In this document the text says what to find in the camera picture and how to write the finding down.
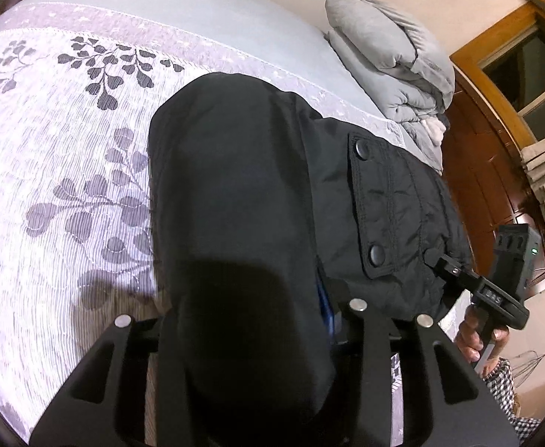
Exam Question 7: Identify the wooden headboard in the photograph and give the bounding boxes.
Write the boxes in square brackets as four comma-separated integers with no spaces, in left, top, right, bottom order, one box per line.
[442,72,545,297]

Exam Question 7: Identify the white floral bed cover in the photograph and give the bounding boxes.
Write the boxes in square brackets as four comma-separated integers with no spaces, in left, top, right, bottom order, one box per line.
[0,3,417,444]

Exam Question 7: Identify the wooden framed side window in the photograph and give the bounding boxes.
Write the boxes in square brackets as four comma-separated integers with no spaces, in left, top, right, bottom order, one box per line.
[451,0,545,149]

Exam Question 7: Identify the light blue bed mattress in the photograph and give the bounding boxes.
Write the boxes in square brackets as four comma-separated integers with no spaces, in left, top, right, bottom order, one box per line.
[6,0,393,131]

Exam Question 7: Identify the person's right hand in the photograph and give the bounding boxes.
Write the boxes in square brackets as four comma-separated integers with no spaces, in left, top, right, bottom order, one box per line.
[454,305,510,378]

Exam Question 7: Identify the grey folded quilt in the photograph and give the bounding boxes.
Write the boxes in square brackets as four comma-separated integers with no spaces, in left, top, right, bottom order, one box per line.
[325,0,455,174]

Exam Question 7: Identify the checkered sleeve forearm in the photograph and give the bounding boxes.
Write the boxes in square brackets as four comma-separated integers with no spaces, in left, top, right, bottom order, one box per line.
[484,358,541,444]

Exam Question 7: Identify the black pants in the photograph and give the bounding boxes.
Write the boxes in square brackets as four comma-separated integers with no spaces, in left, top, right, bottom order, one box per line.
[148,74,472,446]

